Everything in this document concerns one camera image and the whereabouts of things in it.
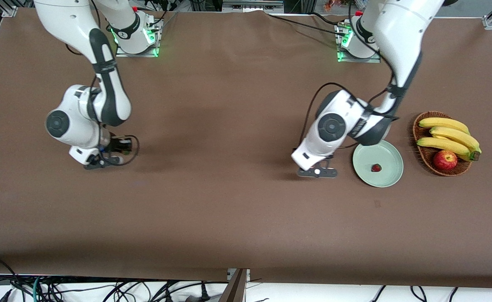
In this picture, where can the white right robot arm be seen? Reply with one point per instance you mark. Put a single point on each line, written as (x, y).
(74, 21)

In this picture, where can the brown table cover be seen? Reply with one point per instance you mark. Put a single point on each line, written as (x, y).
(246, 209)

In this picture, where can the brown grey table post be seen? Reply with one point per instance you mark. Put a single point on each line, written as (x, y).
(235, 289)

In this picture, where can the pale green round plate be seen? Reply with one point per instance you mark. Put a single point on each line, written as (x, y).
(367, 176)

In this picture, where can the yellow banana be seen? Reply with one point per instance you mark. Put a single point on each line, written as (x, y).
(443, 144)
(438, 122)
(455, 135)

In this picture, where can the small red strawberry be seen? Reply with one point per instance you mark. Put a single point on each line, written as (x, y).
(376, 167)

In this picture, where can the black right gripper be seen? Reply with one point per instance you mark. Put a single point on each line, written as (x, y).
(117, 145)

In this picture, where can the grey equipment box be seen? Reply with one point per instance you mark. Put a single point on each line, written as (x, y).
(250, 6)

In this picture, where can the red apple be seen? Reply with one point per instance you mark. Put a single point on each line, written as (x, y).
(445, 160)

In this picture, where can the colourful small objects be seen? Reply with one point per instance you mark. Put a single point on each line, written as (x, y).
(329, 5)

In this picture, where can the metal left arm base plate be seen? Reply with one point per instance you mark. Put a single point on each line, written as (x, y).
(355, 60)

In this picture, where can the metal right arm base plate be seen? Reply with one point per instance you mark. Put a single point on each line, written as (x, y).
(124, 53)

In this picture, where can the brown wicker basket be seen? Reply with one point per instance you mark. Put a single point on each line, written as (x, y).
(428, 157)

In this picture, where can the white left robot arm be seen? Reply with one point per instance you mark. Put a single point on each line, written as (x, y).
(401, 33)

